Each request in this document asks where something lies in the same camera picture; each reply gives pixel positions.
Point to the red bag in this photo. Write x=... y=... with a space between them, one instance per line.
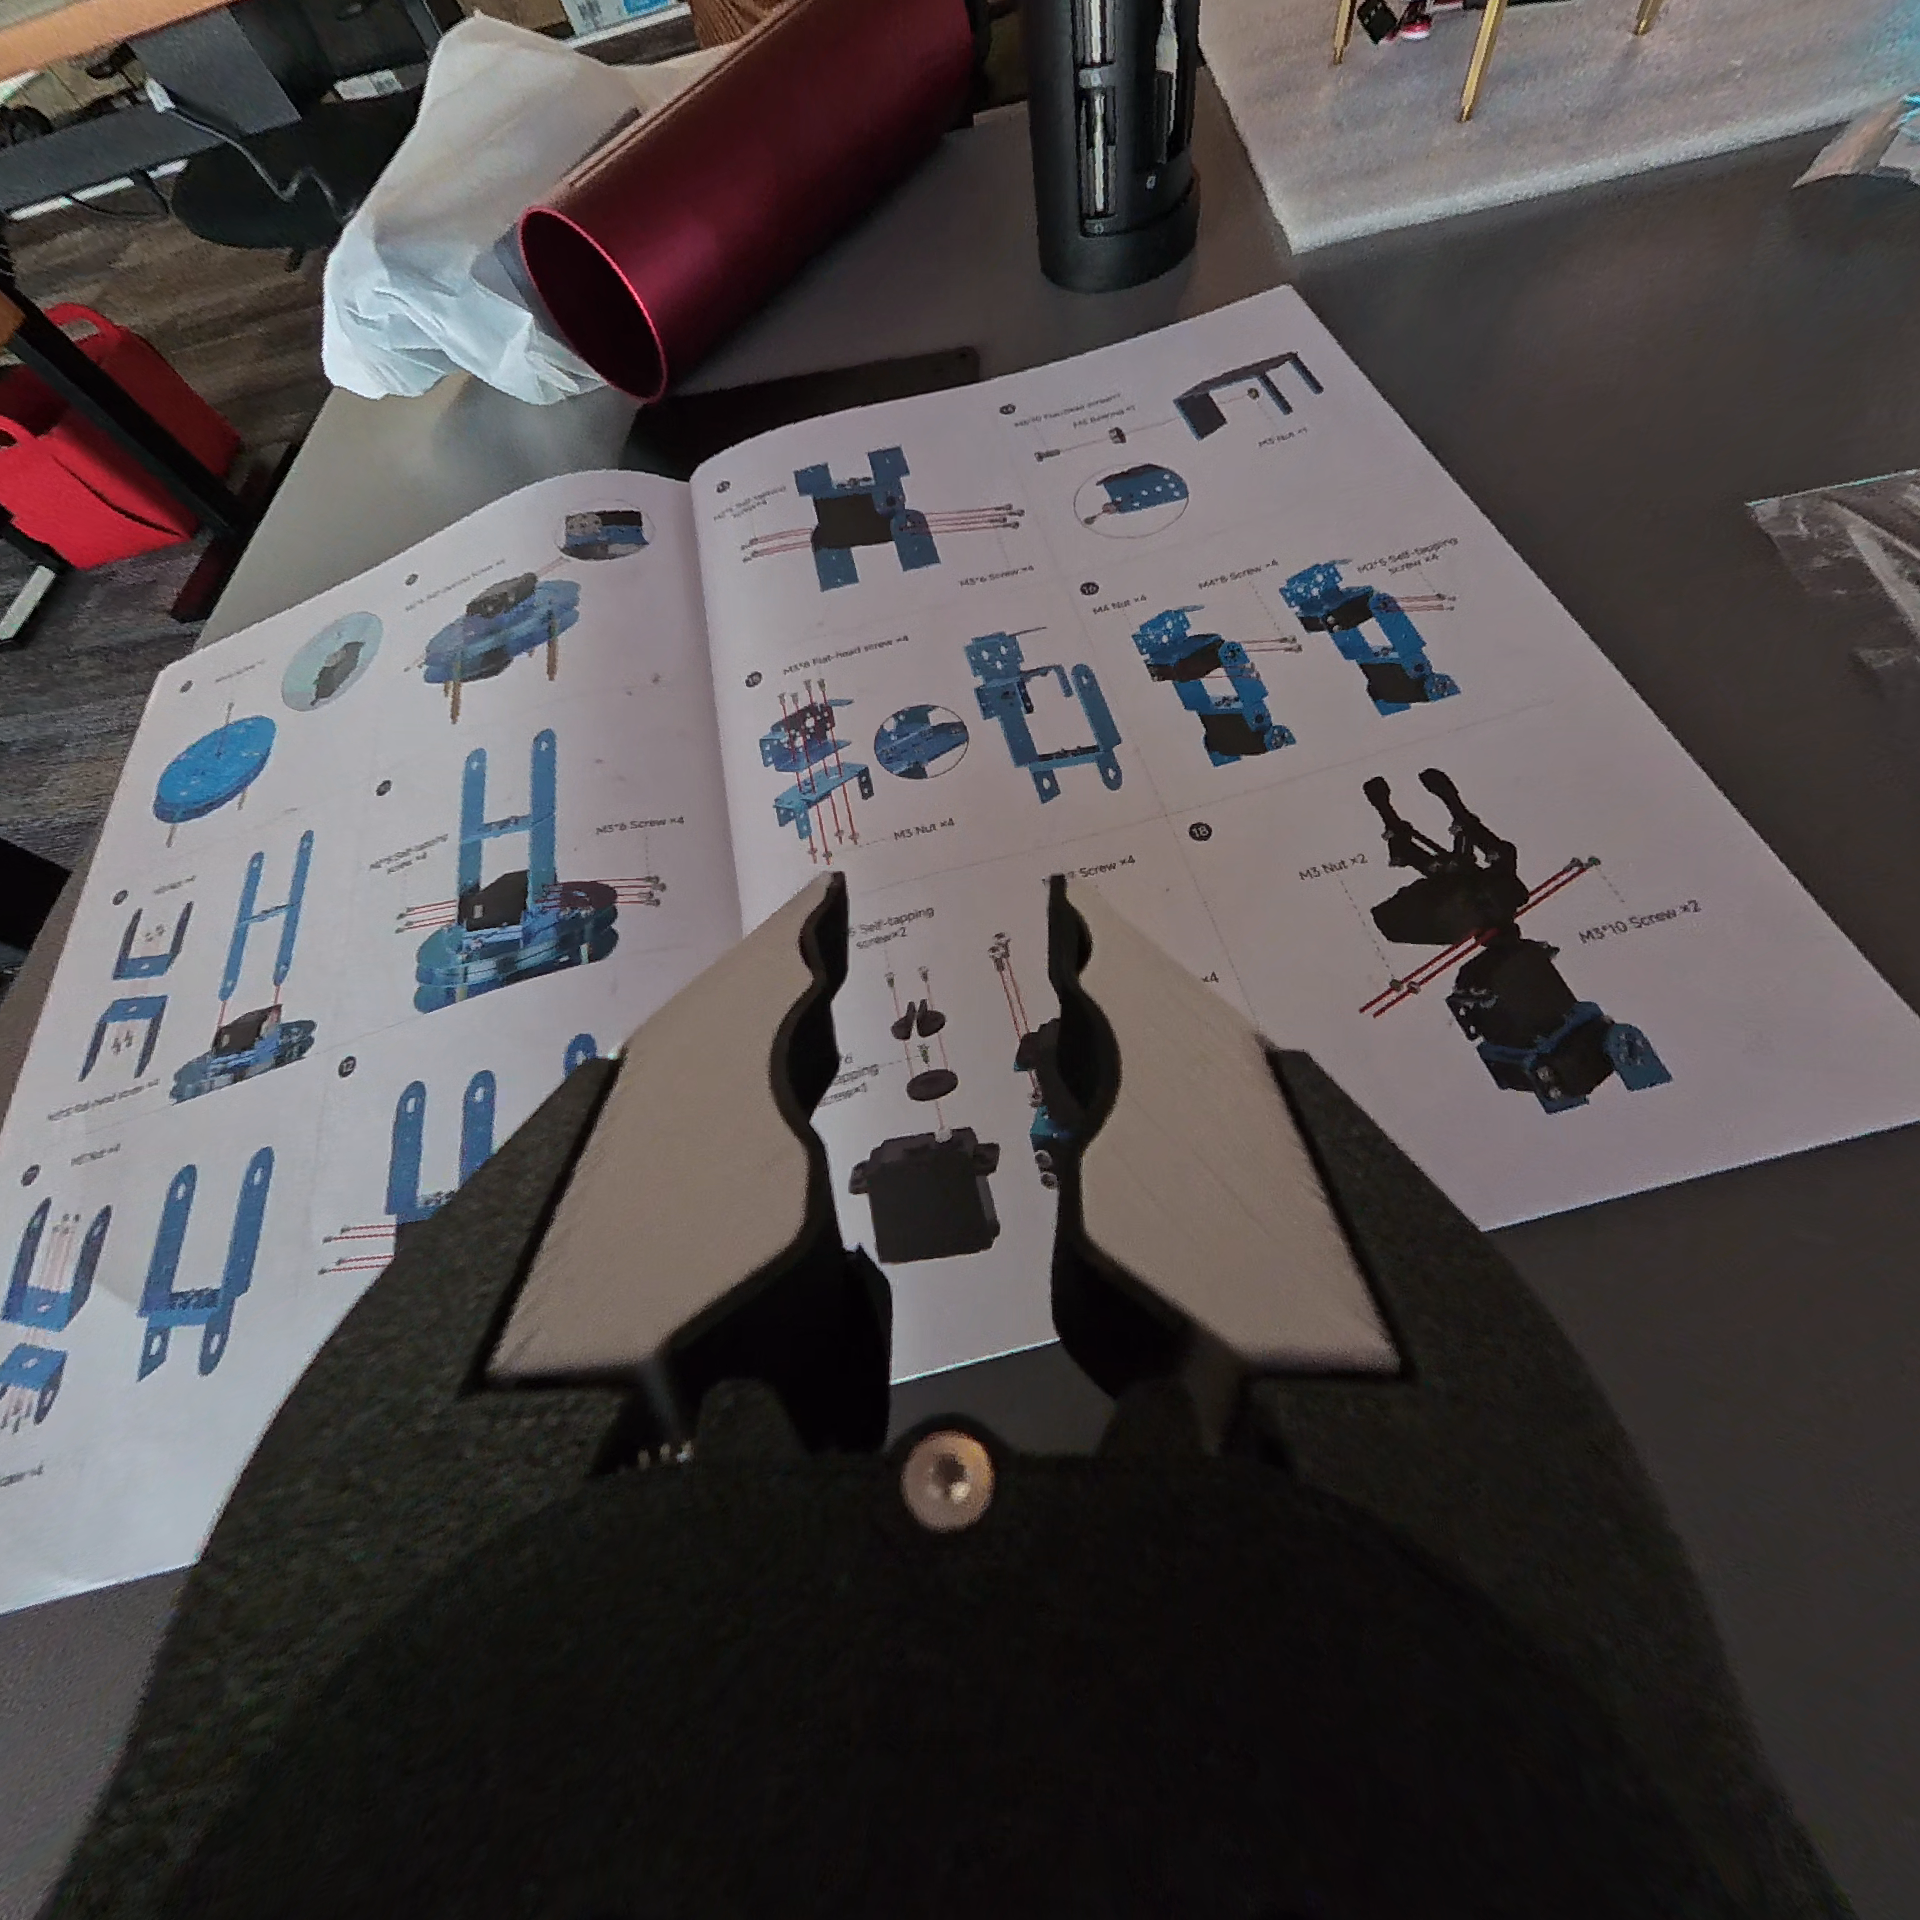
x=90 y=451

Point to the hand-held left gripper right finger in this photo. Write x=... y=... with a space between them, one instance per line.
x=1243 y=1202

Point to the grey desk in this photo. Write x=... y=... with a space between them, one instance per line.
x=1575 y=376

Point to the black flat plate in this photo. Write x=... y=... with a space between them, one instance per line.
x=810 y=398

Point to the white plastic bag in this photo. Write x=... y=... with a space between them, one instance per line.
x=420 y=226

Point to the white foam sheet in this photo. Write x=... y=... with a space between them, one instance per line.
x=1349 y=166

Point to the open assembly instruction manual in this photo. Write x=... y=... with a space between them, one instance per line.
x=1289 y=781

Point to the black desk with wooden top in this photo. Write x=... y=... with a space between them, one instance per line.
x=136 y=91

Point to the red metal tube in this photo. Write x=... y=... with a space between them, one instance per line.
x=749 y=150

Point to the black metal desk frame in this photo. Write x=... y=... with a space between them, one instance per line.
x=119 y=398

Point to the black office chair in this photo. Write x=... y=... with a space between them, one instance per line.
x=263 y=203

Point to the black cylindrical screwdriver holder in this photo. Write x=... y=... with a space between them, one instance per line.
x=1108 y=240

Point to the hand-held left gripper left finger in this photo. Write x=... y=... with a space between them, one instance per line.
x=675 y=1186

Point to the large clear plastic bag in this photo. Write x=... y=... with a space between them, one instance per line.
x=1845 y=586

